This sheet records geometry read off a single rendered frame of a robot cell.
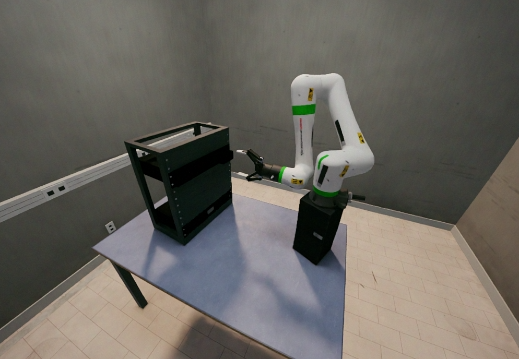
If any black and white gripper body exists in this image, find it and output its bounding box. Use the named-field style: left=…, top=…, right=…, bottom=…
left=255, top=162, right=273, bottom=178

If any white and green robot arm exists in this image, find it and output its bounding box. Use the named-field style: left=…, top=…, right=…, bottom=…
left=269, top=74, right=374, bottom=209

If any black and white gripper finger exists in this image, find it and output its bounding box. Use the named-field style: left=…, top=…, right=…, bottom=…
left=237, top=149, right=264, bottom=169
left=237, top=171, right=263, bottom=182

